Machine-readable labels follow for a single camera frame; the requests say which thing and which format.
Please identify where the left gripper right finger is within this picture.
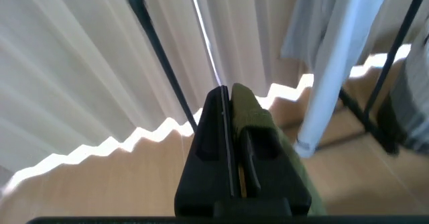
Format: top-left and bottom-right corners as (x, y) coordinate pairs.
(237, 126), (312, 217)

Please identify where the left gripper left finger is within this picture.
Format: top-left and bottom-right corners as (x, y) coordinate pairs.
(174, 85), (242, 218)

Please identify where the green garment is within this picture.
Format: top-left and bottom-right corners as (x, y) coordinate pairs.
(230, 82), (328, 217)

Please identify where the black clothes rack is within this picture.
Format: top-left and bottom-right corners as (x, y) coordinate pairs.
(121, 0), (429, 156)

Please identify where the white laundry basket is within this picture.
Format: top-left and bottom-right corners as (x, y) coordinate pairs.
(377, 25), (429, 154)

